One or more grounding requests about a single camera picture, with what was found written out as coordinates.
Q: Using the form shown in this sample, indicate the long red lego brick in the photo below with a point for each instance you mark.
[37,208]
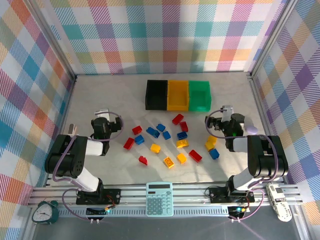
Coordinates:
[195,155]

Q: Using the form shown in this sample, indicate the curved yellow lego brick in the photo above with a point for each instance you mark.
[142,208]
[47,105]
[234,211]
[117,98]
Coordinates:
[182,143]

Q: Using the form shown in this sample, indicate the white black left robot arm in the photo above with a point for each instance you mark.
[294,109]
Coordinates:
[95,147]

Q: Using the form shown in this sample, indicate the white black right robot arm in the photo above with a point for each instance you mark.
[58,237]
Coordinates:
[240,145]

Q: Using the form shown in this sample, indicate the small white brown block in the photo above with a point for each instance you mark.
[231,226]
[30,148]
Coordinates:
[72,129]

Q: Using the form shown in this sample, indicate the green plastic bin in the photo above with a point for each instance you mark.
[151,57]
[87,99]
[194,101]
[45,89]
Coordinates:
[200,96]

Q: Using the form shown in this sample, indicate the yellow plastic bin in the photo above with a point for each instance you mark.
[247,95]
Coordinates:
[178,96]

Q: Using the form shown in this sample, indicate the black plastic bin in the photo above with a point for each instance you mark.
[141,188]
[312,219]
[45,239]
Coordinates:
[156,95]

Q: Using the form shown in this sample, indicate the left controller board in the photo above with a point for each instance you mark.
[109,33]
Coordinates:
[96,212]

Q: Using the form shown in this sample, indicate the controller board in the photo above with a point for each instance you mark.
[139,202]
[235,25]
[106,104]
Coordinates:
[96,212]
[237,212]

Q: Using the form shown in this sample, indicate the light blue calculator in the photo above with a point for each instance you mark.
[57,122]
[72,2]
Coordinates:
[159,200]

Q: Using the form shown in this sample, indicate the right controller board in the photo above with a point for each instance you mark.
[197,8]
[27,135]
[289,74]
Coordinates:
[237,212]

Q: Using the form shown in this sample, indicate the white printed device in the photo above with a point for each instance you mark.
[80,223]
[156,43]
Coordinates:
[278,202]

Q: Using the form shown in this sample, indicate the teal alarm clock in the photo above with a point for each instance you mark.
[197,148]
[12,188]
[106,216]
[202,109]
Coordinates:
[43,213]

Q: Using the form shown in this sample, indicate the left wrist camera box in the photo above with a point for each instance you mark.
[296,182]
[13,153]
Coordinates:
[103,113]

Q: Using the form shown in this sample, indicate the right aluminium side rail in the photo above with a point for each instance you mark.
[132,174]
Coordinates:
[258,105]

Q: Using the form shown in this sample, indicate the aluminium side rail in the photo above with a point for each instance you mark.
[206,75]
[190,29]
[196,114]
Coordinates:
[258,105]
[61,125]

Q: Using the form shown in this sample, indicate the left aluminium side rail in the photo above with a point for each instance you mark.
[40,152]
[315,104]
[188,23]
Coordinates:
[61,125]

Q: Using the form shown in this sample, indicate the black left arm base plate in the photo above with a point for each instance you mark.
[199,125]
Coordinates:
[112,195]

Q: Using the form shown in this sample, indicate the aluminium mounting rail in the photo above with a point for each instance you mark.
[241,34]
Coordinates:
[135,192]

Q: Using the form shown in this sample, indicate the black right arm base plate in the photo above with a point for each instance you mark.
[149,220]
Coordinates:
[217,195]

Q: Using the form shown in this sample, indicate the right aluminium frame post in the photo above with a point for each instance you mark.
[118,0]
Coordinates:
[272,37]

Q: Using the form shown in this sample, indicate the aluminium frame post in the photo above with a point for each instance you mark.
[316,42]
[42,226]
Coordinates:
[51,37]
[272,37]

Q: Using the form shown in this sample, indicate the left aluminium frame post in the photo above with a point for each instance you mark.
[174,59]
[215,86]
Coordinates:
[51,37]

